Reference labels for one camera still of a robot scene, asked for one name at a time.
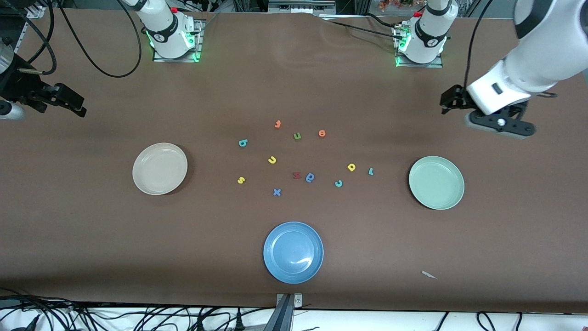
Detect green round plate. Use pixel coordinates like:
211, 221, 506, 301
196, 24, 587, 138
408, 156, 465, 211

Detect orange flowers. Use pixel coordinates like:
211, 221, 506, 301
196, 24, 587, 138
378, 0, 416, 12

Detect beige round plate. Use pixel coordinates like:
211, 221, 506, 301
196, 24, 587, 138
132, 143, 188, 196

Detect brown table cover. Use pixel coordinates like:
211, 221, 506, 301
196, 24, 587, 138
0, 8, 588, 314

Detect grey metal box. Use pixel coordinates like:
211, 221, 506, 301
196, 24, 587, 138
268, 0, 337, 14

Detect blue round plate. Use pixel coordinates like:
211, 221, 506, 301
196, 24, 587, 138
263, 222, 324, 285

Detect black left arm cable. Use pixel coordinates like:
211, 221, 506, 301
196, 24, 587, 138
464, 0, 494, 90

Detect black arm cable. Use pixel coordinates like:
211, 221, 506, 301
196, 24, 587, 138
18, 0, 142, 78
464, 0, 494, 90

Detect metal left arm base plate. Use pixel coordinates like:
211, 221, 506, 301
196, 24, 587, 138
394, 25, 444, 68

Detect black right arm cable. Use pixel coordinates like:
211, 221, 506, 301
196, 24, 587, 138
18, 0, 142, 78

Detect aluminium frame rail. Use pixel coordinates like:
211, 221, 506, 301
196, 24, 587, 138
14, 6, 46, 51

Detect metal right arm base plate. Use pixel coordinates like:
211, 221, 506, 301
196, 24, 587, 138
153, 18, 204, 63

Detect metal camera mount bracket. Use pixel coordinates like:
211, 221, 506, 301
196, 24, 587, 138
275, 293, 304, 331

